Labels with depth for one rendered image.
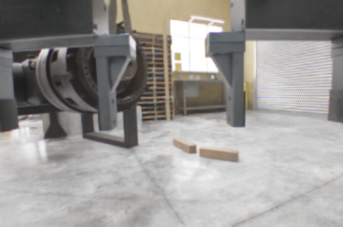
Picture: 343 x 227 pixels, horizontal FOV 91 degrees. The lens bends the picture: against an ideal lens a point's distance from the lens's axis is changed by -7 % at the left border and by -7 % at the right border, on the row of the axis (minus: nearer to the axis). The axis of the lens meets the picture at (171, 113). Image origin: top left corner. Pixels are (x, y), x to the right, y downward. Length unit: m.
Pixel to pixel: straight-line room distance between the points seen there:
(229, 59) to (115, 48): 0.12
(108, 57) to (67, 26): 0.05
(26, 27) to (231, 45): 0.21
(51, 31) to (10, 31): 0.05
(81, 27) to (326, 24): 0.25
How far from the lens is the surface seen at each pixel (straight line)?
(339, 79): 0.29
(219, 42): 0.20
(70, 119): 3.70
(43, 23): 0.24
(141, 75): 1.16
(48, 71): 1.22
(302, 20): 0.24
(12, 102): 0.29
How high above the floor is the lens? 0.69
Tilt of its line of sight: 6 degrees down
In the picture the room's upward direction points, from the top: 2 degrees counter-clockwise
